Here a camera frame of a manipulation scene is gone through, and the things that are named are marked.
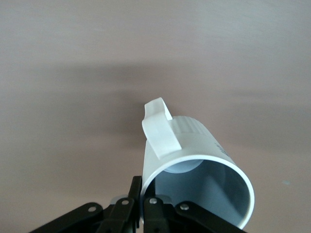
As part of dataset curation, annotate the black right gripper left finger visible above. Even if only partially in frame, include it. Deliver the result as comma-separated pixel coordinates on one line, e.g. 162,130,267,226
31,176,143,233

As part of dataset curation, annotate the beige ribbed cup with handle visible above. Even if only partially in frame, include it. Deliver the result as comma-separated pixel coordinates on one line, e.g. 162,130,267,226
140,97,255,230

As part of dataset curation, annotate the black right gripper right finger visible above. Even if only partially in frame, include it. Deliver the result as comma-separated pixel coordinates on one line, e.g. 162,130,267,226
142,185,246,233

